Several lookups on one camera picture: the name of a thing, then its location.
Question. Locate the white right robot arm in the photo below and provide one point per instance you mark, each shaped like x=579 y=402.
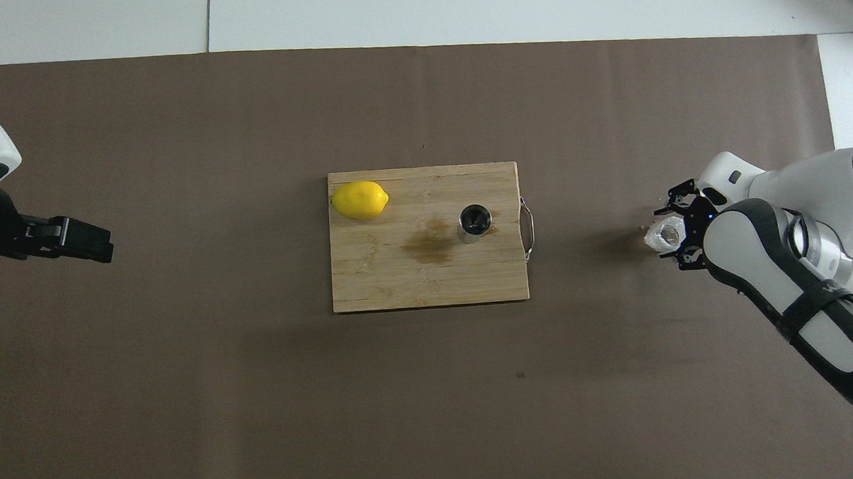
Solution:
x=800 y=264

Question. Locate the steel double jigger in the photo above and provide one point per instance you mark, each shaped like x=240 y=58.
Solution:
x=474 y=221

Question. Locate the brown paper table mat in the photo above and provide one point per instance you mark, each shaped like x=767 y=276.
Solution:
x=186 y=391

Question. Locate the wooden cutting board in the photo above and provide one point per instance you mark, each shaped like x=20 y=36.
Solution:
x=384 y=271

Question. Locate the small clear glass cup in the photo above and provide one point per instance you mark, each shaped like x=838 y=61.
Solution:
x=663 y=234

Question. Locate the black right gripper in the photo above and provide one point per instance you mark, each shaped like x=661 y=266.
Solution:
x=699 y=218

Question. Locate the yellow lemon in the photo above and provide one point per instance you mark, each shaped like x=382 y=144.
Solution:
x=359 y=200

